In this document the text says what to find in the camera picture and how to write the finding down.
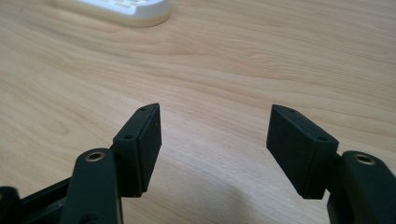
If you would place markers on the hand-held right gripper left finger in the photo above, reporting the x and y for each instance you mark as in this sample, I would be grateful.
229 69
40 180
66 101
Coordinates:
137 155

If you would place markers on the white plastic tray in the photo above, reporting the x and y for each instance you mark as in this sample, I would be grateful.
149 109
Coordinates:
124 11

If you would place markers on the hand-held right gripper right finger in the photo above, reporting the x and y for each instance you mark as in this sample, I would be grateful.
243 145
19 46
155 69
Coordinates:
306 155

